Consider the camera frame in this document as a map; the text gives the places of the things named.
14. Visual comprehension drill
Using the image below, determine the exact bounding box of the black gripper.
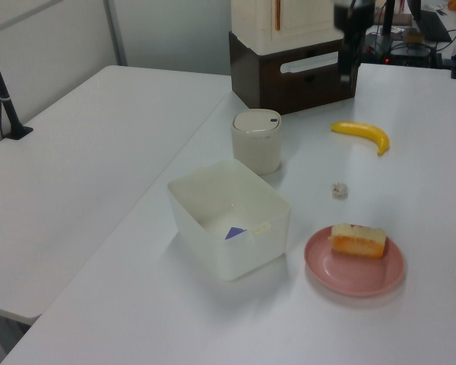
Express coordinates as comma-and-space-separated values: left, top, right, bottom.
333, 0, 376, 87

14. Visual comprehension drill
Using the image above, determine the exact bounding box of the crumpled white paper ball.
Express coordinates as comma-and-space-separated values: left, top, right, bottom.
330, 181, 349, 200

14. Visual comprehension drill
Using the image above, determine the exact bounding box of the cream toy microwave box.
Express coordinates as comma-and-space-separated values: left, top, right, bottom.
230, 0, 345, 55

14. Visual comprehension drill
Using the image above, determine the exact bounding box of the purple paper card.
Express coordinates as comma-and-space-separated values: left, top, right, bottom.
224, 226, 249, 242

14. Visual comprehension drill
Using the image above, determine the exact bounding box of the yellow toy banana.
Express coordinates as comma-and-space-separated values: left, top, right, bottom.
329, 120, 391, 157

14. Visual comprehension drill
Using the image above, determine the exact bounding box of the black electronics box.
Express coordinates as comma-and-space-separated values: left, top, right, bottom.
364, 32, 436, 66

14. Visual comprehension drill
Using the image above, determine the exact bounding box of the dark brown drawer cabinet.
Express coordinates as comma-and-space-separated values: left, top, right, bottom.
228, 30, 360, 116

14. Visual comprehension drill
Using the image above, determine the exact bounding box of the black laptop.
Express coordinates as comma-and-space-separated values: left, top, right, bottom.
407, 0, 454, 43

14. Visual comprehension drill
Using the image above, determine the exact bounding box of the white drawer handle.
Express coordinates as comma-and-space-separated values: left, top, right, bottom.
280, 52, 341, 75

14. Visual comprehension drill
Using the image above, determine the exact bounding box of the black camera stand pole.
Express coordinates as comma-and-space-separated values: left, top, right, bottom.
0, 27, 35, 141

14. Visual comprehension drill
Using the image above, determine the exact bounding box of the small cream trash can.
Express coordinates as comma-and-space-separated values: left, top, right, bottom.
230, 107, 283, 176

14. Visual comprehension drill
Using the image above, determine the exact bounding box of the white plastic storage bin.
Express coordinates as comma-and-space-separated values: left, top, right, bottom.
166, 158, 293, 283

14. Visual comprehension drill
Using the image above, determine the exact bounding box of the pink plate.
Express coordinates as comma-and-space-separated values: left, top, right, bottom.
303, 226, 407, 298

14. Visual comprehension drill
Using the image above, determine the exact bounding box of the black upright stand post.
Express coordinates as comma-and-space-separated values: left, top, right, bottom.
381, 0, 397, 36

